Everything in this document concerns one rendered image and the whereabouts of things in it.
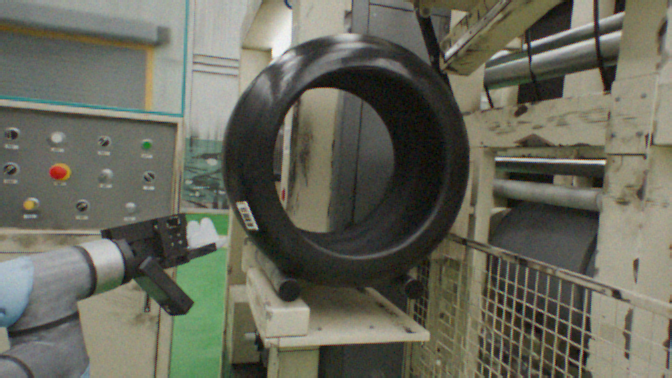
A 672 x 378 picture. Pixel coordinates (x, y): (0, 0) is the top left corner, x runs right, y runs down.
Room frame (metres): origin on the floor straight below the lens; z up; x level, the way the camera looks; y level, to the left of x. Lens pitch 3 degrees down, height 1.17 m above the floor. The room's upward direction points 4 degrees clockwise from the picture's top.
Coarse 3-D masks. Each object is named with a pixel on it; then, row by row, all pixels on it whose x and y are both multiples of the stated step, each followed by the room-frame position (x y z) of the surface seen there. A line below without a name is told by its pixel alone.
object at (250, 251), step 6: (246, 240) 1.26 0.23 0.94; (246, 246) 1.26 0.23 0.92; (252, 246) 1.26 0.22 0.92; (246, 252) 1.26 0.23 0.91; (252, 252) 1.26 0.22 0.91; (246, 258) 1.26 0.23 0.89; (252, 258) 1.27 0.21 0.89; (246, 264) 1.26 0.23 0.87; (252, 264) 1.26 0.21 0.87; (258, 264) 1.27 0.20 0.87; (246, 270) 1.26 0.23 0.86
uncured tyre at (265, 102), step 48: (336, 48) 0.97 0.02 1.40; (384, 48) 1.00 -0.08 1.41; (288, 96) 0.93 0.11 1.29; (384, 96) 1.27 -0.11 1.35; (432, 96) 1.02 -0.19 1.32; (240, 144) 0.93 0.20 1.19; (432, 144) 1.24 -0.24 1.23; (240, 192) 0.93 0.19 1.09; (432, 192) 1.22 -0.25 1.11; (288, 240) 0.94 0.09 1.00; (336, 240) 1.25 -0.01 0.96; (384, 240) 1.25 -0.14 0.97; (432, 240) 1.04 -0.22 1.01
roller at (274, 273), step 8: (264, 256) 1.19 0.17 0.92; (264, 264) 1.14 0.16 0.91; (272, 264) 1.09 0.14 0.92; (272, 272) 1.04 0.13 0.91; (280, 272) 1.01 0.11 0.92; (272, 280) 1.02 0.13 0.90; (280, 280) 0.97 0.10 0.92; (288, 280) 0.95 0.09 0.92; (296, 280) 0.96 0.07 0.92; (280, 288) 0.94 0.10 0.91; (288, 288) 0.94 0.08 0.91; (296, 288) 0.95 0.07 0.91; (280, 296) 0.94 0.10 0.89; (288, 296) 0.94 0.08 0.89; (296, 296) 0.95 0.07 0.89
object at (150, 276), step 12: (144, 264) 0.71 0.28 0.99; (156, 264) 0.72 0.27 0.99; (144, 276) 0.71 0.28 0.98; (156, 276) 0.72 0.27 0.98; (168, 276) 0.73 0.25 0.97; (144, 288) 0.74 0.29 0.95; (156, 288) 0.72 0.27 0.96; (168, 288) 0.73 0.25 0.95; (180, 288) 0.74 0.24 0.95; (156, 300) 0.75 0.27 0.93; (168, 300) 0.73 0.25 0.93; (180, 300) 0.74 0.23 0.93; (192, 300) 0.76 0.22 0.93; (168, 312) 0.75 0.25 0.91; (180, 312) 0.74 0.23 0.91
